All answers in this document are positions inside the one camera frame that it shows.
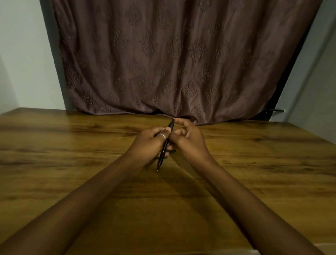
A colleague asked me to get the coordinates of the person's left hand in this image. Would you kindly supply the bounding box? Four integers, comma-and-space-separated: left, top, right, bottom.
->
128, 126, 177, 168

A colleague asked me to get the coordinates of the person's right hand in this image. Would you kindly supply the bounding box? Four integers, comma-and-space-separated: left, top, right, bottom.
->
168, 118, 213, 168

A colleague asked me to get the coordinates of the black pen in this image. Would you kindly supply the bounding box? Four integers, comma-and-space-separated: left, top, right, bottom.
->
157, 119, 175, 172

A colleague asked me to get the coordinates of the person's right forearm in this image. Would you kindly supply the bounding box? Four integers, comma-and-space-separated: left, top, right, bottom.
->
201, 160, 326, 255

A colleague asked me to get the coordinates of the person's left forearm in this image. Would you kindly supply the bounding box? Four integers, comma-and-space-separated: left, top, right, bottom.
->
0, 157, 143, 255

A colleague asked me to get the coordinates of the brown patterned curtain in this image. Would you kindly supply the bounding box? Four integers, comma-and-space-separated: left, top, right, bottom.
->
50, 0, 323, 125

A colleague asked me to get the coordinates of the black door handle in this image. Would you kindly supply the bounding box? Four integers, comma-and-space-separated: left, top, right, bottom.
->
264, 108, 285, 118

